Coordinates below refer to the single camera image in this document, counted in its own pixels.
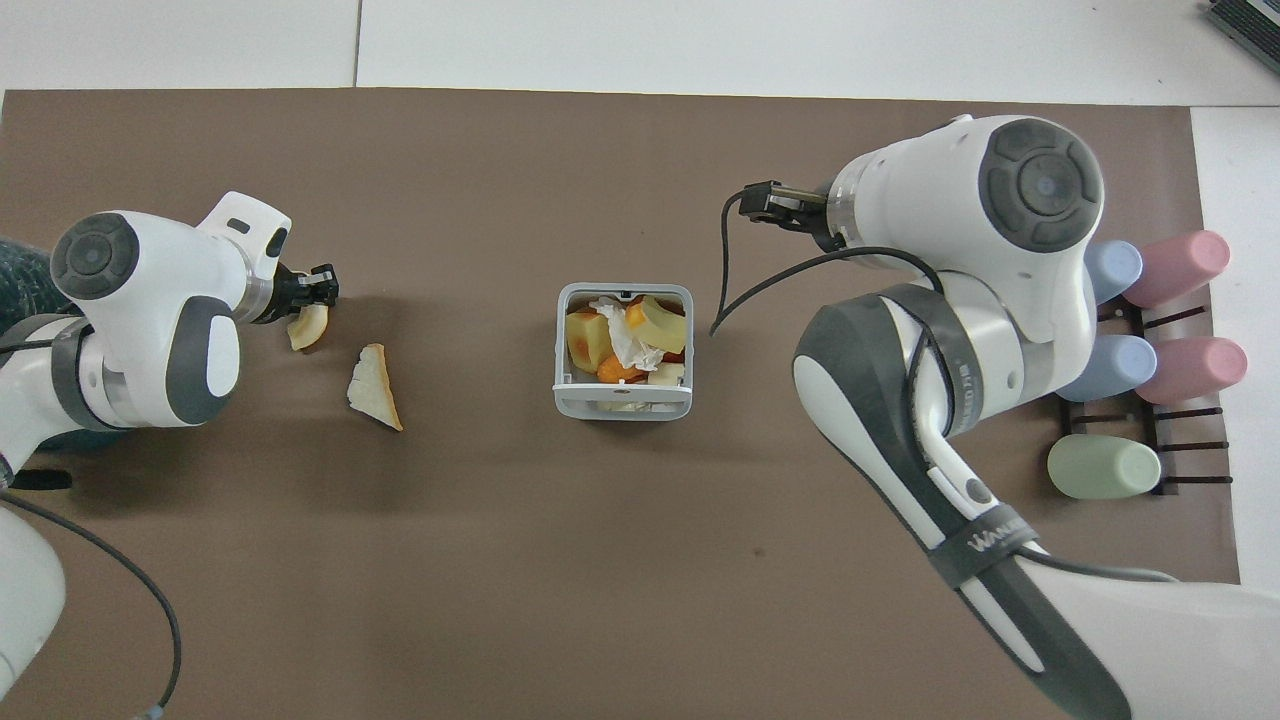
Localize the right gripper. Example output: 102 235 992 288
793 183 849 253

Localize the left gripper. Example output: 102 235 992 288
268 262 315 324

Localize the small grey trash bin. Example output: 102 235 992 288
553 283 696 422

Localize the torn bread slice piece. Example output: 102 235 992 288
346 343 405 433

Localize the light blue cup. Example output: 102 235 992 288
1084 240 1145 305
1056 334 1159 404

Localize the pink cup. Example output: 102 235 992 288
1136 336 1249 407
1121 230 1233 310

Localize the light green cup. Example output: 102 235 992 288
1046 434 1163 501

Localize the black cup rack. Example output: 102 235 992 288
1060 298 1234 497

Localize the grey device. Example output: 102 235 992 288
1204 0 1280 60

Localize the black cable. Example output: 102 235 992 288
709 188 1182 584
0 468 184 720

